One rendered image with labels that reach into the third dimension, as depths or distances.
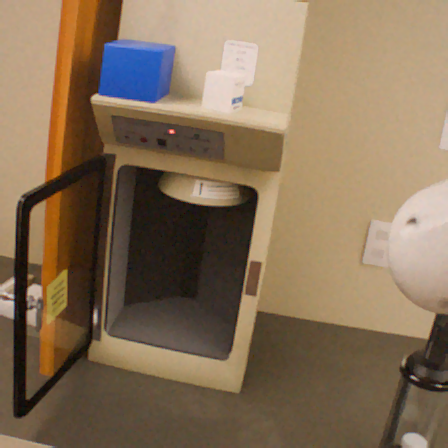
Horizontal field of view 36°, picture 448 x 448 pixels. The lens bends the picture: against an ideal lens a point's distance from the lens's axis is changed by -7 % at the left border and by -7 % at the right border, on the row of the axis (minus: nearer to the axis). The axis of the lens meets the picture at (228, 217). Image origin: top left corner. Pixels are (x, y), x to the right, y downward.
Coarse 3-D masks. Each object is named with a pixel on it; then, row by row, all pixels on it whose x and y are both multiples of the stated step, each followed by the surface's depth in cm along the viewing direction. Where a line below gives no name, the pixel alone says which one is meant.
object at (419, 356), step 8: (416, 352) 115; (424, 352) 116; (408, 360) 114; (416, 360) 113; (424, 360) 113; (416, 368) 111; (424, 368) 111; (432, 368) 111; (440, 368) 111; (424, 376) 110; (432, 376) 110; (440, 376) 110
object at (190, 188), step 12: (168, 180) 133; (180, 180) 131; (192, 180) 130; (204, 180) 130; (216, 180) 131; (168, 192) 132; (180, 192) 131; (192, 192) 130; (204, 192) 130; (216, 192) 130; (228, 192) 131; (240, 192) 134; (204, 204) 130; (216, 204) 130; (228, 204) 131
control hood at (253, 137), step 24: (96, 96) 114; (168, 96) 121; (96, 120) 119; (168, 120) 114; (192, 120) 113; (216, 120) 112; (240, 120) 111; (264, 120) 113; (288, 120) 117; (120, 144) 125; (240, 144) 117; (264, 144) 115; (264, 168) 122
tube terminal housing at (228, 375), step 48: (144, 0) 118; (192, 0) 117; (240, 0) 116; (288, 0) 115; (192, 48) 120; (288, 48) 118; (192, 96) 123; (288, 96) 120; (240, 336) 136; (240, 384) 140
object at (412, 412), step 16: (400, 384) 115; (432, 384) 109; (400, 400) 114; (416, 400) 112; (432, 400) 111; (400, 416) 114; (416, 416) 112; (432, 416) 112; (384, 432) 119; (400, 432) 115; (416, 432) 113; (432, 432) 114
